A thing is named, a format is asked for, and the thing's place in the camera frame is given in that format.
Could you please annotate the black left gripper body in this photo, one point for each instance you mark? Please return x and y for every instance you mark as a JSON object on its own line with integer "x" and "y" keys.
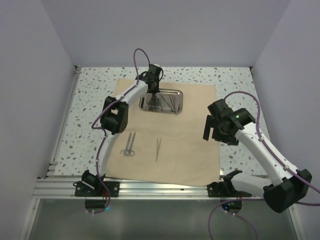
{"x": 156, "y": 88}

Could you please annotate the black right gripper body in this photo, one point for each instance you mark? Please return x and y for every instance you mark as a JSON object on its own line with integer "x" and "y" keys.
{"x": 219, "y": 134}

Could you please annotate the beige cloth wrap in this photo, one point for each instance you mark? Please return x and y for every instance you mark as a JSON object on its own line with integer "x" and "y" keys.
{"x": 184, "y": 157}

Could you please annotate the steel tweezers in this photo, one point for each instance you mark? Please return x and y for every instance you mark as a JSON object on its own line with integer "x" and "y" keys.
{"x": 158, "y": 145}

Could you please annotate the steel surgical scissors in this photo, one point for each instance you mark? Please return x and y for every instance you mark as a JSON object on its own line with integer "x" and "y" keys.
{"x": 126, "y": 152}
{"x": 132, "y": 152}

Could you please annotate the steel forceps with rings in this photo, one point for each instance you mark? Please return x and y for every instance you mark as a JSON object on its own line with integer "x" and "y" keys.
{"x": 153, "y": 103}

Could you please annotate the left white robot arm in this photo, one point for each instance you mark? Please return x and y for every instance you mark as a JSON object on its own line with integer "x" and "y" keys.
{"x": 113, "y": 120}

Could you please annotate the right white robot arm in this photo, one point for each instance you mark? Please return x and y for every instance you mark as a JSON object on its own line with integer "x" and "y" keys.
{"x": 285, "y": 184}

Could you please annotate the steel instrument tray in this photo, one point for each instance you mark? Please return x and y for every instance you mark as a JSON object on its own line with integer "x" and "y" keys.
{"x": 167, "y": 101}

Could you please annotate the steel probe in tray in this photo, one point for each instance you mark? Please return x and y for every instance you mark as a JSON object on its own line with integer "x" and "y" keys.
{"x": 175, "y": 104}

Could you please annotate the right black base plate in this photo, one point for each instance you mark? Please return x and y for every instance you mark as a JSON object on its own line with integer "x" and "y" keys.
{"x": 222, "y": 190}

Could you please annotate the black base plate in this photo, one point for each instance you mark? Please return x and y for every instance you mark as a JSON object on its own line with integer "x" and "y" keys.
{"x": 222, "y": 190}
{"x": 82, "y": 190}

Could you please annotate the aluminium left side rail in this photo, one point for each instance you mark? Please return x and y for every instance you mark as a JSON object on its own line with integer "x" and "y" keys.
{"x": 52, "y": 160}

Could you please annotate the aluminium rail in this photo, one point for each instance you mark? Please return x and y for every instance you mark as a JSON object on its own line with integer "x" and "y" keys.
{"x": 63, "y": 188}
{"x": 52, "y": 160}

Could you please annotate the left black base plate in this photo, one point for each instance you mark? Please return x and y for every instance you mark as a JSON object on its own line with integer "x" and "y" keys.
{"x": 82, "y": 190}

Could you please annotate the aluminium front rail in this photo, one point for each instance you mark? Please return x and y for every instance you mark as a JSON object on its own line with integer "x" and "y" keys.
{"x": 63, "y": 188}

